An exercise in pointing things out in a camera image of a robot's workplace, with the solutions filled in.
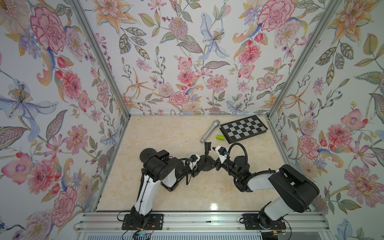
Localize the black round stand base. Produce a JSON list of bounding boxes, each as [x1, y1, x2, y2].
[[197, 155, 216, 172]]

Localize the black stand pole with clip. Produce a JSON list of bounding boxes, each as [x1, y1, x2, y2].
[[204, 142, 212, 164]]

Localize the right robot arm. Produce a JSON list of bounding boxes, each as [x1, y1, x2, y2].
[[213, 143, 320, 230]]

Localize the silver microphone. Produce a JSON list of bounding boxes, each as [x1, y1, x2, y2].
[[200, 120, 220, 144]]

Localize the green cylinder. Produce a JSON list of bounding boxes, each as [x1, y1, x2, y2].
[[216, 135, 226, 141]]

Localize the black checkered chess box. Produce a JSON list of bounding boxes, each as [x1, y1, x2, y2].
[[220, 115, 268, 144]]

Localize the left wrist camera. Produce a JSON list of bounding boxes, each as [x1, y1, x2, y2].
[[190, 155, 201, 167]]

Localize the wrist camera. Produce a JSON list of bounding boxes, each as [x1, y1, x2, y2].
[[190, 155, 201, 167], [213, 146, 229, 165]]

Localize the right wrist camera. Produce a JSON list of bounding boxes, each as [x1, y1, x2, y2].
[[213, 146, 229, 165]]

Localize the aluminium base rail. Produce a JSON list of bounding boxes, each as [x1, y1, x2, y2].
[[74, 212, 333, 240]]

